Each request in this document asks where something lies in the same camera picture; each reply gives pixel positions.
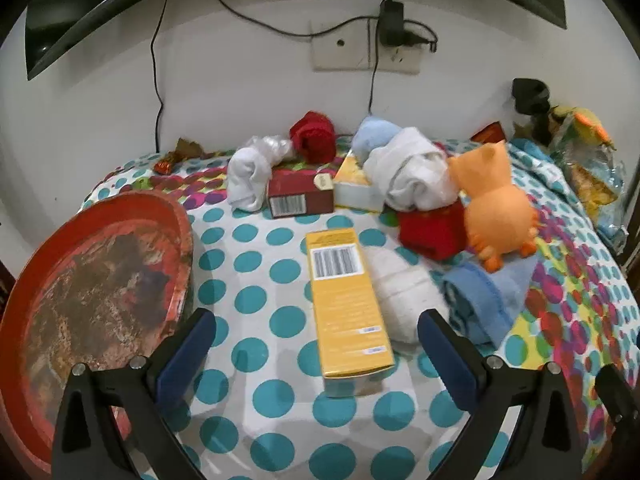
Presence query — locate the wall television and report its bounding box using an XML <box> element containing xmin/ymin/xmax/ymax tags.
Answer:
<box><xmin>22</xmin><ymin>0</ymin><xmax>568</xmax><ymax>81</ymax></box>

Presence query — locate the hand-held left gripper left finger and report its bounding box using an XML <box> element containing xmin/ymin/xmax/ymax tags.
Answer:
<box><xmin>52</xmin><ymin>308</ymin><xmax>217</xmax><ymax>480</ymax></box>

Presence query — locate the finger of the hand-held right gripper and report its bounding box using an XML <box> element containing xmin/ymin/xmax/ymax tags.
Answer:
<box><xmin>595</xmin><ymin>364</ymin><xmax>633</xmax><ymax>431</ymax></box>

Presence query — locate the red sock with gold print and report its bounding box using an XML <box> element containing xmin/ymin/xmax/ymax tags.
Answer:
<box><xmin>397</xmin><ymin>200</ymin><xmax>468</xmax><ymax>262</ymax></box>

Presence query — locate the blue cloth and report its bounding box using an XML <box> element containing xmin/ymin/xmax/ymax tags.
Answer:
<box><xmin>510</xmin><ymin>137</ymin><xmax>551</xmax><ymax>161</ymax></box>

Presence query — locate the white sock bundle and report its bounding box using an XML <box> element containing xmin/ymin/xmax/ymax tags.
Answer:
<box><xmin>362</xmin><ymin>127</ymin><xmax>461</xmax><ymax>212</ymax></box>

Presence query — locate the black power adapter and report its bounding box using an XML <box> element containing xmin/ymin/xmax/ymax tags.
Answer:
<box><xmin>378</xmin><ymin>0</ymin><xmax>407</xmax><ymax>47</ymax></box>

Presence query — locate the yellow and white box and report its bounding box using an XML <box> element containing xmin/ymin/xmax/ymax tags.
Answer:
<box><xmin>332</xmin><ymin>152</ymin><xmax>386</xmax><ymax>211</ymax></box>

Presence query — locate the orange toy animal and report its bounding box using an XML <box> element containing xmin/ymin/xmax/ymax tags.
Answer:
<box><xmin>447</xmin><ymin>141</ymin><xmax>541</xmax><ymax>272</ymax></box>

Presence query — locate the clear plastic bag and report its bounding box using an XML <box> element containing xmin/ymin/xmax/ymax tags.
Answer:
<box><xmin>547</xmin><ymin>110</ymin><xmax>628</xmax><ymax>241</ymax></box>

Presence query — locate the blue terry sock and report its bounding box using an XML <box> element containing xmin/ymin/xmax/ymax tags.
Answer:
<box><xmin>440</xmin><ymin>260</ymin><xmax>538</xmax><ymax>348</ymax></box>

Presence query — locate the red knit sock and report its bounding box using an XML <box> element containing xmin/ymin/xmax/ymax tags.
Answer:
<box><xmin>290</xmin><ymin>110</ymin><xmax>338</xmax><ymax>165</ymax></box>

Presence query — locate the round red tray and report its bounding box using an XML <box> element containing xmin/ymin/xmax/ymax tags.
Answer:
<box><xmin>0</xmin><ymin>191</ymin><xmax>195</xmax><ymax>476</ymax></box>

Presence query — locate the glossy white sock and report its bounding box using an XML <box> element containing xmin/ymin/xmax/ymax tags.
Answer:
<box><xmin>227</xmin><ymin>135</ymin><xmax>296</xmax><ymax>212</ymax></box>

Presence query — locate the polka dot tablecloth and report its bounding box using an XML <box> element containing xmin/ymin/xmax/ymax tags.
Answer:
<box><xmin>77</xmin><ymin>135</ymin><xmax>640</xmax><ymax>480</ymax></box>

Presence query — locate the brown wrapper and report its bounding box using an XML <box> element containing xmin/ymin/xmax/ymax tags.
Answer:
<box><xmin>172</xmin><ymin>137</ymin><xmax>206</xmax><ymax>161</ymax></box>

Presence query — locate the beige wall socket plate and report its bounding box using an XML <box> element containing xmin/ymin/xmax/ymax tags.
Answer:
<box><xmin>311</xmin><ymin>19</ymin><xmax>423</xmax><ymax>75</ymax></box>

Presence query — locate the light blue sock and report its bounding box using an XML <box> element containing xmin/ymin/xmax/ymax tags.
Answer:
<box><xmin>351</xmin><ymin>116</ymin><xmax>401</xmax><ymax>161</ymax></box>

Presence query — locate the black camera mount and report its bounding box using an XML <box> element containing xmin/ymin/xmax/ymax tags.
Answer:
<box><xmin>511</xmin><ymin>77</ymin><xmax>551</xmax><ymax>143</ymax></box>

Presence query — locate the yellow knitted toy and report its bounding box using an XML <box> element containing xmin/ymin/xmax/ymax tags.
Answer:
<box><xmin>547</xmin><ymin>104</ymin><xmax>613</xmax><ymax>148</ymax></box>

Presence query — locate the fuzzy white sock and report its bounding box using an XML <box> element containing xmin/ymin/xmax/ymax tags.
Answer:
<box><xmin>367</xmin><ymin>247</ymin><xmax>451</xmax><ymax>345</ymax></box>

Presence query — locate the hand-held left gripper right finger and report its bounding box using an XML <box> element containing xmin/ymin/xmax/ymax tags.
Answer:
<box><xmin>417</xmin><ymin>308</ymin><xmax>586</xmax><ymax>480</ymax></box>

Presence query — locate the black looping cable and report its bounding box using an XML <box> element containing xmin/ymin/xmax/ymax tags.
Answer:
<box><xmin>207</xmin><ymin>0</ymin><xmax>386</xmax><ymax>38</ymax></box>

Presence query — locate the black adapter cable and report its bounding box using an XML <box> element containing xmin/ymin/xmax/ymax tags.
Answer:
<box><xmin>367</xmin><ymin>17</ymin><xmax>381</xmax><ymax>116</ymax></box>

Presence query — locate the long yellow box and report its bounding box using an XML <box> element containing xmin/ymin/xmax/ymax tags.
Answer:
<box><xmin>305</xmin><ymin>228</ymin><xmax>395</xmax><ymax>397</ymax></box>

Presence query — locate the dark red box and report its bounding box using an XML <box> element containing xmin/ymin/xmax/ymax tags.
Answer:
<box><xmin>267</xmin><ymin>162</ymin><xmax>336</xmax><ymax>219</ymax></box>

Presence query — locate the red packet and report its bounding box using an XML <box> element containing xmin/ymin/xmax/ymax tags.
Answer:
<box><xmin>470</xmin><ymin>122</ymin><xmax>510</xmax><ymax>143</ymax></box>

